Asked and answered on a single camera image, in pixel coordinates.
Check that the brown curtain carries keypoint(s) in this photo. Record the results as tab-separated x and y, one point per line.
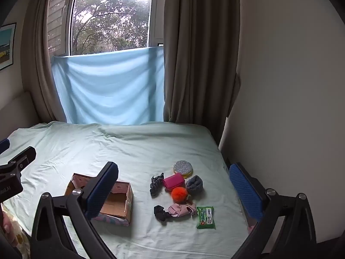
40	59
199	59

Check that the framed wall poster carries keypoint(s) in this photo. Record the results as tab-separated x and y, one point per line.
6	45

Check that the pink zip pouch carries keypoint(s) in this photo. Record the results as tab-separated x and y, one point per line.
173	182

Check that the orange fluffy pompom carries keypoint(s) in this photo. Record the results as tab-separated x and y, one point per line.
179	194

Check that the open cardboard box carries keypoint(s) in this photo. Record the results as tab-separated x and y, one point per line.
118	205

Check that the tree outside window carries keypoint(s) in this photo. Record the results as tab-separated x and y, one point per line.
107	21

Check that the plain black scrunchie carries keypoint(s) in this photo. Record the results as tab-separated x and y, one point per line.
161	214

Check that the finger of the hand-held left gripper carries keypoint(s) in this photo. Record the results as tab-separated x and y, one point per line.
4	144
25	156

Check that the black printed scrunchie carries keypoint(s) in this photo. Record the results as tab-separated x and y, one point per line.
155	186

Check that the green wet wipes pack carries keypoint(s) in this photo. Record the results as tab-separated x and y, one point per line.
206	218

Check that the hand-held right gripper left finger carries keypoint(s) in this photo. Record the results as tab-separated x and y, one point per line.
103	190

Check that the person's left hand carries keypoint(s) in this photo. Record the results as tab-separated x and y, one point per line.
6	224

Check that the silver glitter yellow sponge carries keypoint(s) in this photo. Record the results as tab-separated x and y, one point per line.
182	167

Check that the pink bow scrunchie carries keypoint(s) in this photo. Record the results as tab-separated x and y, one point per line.
180	210

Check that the floral patterned cloth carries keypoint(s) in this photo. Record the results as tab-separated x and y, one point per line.
20	237

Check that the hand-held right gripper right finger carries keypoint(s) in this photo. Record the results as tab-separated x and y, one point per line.
244	190

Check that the light blue hanging cloth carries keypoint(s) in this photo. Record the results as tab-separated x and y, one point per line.
107	86

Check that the pale green bed sheet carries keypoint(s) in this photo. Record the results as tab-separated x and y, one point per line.
121	151

